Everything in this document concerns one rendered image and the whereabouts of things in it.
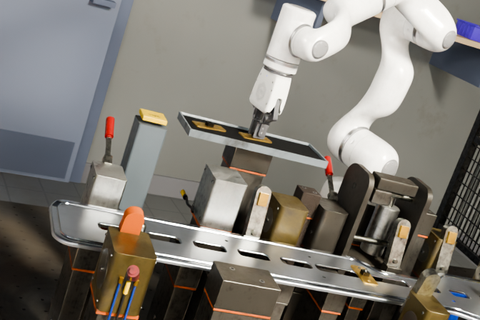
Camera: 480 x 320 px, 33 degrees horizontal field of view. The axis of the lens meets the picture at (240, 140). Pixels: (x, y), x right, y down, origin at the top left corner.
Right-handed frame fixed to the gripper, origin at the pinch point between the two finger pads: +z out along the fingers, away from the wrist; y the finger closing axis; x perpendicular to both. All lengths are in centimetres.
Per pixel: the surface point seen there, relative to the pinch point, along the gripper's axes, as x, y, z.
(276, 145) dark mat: 5.1, 2.6, 2.5
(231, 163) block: -6.5, 3.9, 8.8
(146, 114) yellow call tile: -28.9, -2.1, 2.5
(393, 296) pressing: 19, 46, 19
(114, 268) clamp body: -49, 51, 15
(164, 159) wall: 94, -247, 97
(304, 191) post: 8.0, 16.5, 8.6
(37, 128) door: 16, -245, 91
